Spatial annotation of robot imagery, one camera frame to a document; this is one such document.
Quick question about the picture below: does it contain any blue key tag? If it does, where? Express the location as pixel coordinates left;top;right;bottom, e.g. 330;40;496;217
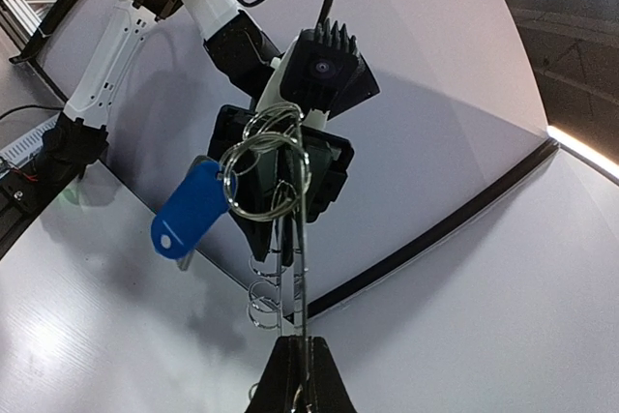
150;155;230;271

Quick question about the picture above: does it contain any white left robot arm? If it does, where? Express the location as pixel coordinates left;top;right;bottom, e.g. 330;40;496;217
41;0;348;270

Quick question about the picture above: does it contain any perforated metal key ring disc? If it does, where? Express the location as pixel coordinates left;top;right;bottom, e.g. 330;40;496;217
220;103;313;412

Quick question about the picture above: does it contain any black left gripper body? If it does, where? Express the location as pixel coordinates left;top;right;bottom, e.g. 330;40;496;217
208;103;354;222

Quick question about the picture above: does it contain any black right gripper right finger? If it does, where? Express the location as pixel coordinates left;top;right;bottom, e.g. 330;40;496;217
309;337;357;413

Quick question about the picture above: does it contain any left black frame post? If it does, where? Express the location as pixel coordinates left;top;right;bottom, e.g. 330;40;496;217
309;137;559;318

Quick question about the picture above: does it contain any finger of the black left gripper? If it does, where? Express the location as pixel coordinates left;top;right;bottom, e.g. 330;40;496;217
280;148;300;267
231;152;278;262

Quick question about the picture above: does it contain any white slotted cable duct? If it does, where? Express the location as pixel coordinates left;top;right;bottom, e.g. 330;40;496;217
1;116;57;166

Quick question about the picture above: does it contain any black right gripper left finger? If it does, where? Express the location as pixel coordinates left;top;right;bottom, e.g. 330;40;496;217
246;336;310;413

